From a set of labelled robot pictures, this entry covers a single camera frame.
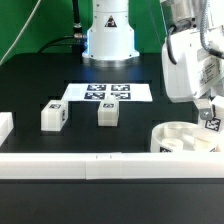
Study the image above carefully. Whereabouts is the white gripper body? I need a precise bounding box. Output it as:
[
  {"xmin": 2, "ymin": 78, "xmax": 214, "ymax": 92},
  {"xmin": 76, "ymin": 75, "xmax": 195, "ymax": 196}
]
[{"xmin": 162, "ymin": 27, "xmax": 224, "ymax": 102}]

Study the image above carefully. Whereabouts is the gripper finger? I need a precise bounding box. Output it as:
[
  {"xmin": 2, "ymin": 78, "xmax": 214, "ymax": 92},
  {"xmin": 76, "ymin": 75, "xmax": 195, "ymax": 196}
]
[{"xmin": 194, "ymin": 98, "xmax": 214, "ymax": 120}]

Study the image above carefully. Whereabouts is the white round stool seat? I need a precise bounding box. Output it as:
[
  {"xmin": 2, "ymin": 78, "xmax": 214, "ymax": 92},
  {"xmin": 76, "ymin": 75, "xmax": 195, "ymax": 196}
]
[{"xmin": 150, "ymin": 122, "xmax": 224, "ymax": 153}]

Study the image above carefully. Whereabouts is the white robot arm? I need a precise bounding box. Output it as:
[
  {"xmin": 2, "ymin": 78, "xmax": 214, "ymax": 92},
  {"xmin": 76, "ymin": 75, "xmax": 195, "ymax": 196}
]
[{"xmin": 82, "ymin": 0, "xmax": 224, "ymax": 120}]

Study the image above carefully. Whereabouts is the white AprilTag marker sheet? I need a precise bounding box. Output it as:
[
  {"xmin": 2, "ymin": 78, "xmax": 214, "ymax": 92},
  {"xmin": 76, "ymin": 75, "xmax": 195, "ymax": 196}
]
[{"xmin": 62, "ymin": 83, "xmax": 153, "ymax": 102}]

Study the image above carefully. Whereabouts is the white front fence bar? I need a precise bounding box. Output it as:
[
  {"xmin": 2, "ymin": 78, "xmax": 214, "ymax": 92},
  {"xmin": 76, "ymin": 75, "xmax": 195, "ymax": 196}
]
[{"xmin": 0, "ymin": 152, "xmax": 224, "ymax": 180}]

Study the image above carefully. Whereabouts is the white left fence block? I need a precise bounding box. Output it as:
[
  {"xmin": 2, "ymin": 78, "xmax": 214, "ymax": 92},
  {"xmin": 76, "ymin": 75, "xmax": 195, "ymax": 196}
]
[{"xmin": 0, "ymin": 112, "xmax": 14, "ymax": 147}]

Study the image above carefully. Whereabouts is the black cable horizontal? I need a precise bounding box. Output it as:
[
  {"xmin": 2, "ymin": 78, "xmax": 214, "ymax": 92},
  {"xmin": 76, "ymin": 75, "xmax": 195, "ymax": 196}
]
[{"xmin": 38, "ymin": 33, "xmax": 87, "ymax": 53}]

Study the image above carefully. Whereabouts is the black cable vertical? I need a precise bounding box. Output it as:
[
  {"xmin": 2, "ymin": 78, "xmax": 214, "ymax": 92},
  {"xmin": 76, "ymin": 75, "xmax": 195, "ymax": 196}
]
[{"xmin": 72, "ymin": 0, "xmax": 82, "ymax": 29}]

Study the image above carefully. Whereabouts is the grey thin cable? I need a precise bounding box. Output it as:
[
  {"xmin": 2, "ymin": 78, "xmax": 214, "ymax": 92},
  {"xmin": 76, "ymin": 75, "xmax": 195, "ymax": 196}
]
[{"xmin": 0, "ymin": 0, "xmax": 43, "ymax": 66}]

